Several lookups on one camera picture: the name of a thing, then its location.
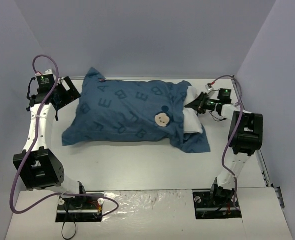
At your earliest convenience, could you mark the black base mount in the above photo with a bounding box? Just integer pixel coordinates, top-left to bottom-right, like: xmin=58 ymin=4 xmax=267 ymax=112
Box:
xmin=55 ymin=192 xmax=105 ymax=223
xmin=192 ymin=190 xmax=242 ymax=220

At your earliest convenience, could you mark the black thin cable loop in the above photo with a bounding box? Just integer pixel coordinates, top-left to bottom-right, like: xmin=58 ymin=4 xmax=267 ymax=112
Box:
xmin=61 ymin=207 xmax=78 ymax=240

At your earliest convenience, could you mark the right aluminium table rail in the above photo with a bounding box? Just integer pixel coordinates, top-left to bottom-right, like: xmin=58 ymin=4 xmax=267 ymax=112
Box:
xmin=231 ymin=75 xmax=285 ymax=212

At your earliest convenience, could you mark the blue cartoon letter pillowcase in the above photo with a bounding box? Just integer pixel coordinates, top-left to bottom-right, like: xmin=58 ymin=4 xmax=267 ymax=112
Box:
xmin=61 ymin=68 xmax=211 ymax=154

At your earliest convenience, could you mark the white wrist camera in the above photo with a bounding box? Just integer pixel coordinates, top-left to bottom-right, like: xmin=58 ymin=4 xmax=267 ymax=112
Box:
xmin=205 ymin=83 xmax=215 ymax=92
xmin=34 ymin=69 xmax=56 ymax=78

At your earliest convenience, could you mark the white pillow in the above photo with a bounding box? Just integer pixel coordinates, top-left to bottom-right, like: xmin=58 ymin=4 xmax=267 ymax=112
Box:
xmin=183 ymin=86 xmax=203 ymax=134

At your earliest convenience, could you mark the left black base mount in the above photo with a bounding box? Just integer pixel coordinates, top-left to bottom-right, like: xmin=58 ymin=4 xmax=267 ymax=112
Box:
xmin=55 ymin=192 xmax=105 ymax=223

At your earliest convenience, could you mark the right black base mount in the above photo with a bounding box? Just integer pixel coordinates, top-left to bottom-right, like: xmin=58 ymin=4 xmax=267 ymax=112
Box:
xmin=192 ymin=190 xmax=242 ymax=220

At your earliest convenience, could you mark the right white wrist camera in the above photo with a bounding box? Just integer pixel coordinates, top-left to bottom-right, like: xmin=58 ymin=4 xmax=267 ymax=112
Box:
xmin=205 ymin=83 xmax=215 ymax=92

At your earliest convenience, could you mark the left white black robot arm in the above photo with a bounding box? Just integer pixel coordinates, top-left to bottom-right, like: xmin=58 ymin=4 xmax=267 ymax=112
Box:
xmin=13 ymin=70 xmax=88 ymax=209

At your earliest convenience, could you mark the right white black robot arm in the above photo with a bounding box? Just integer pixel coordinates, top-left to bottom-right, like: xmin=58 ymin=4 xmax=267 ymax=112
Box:
xmin=185 ymin=87 xmax=264 ymax=207

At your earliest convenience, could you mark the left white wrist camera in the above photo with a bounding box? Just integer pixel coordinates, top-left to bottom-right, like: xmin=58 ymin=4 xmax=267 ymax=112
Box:
xmin=34 ymin=69 xmax=56 ymax=78

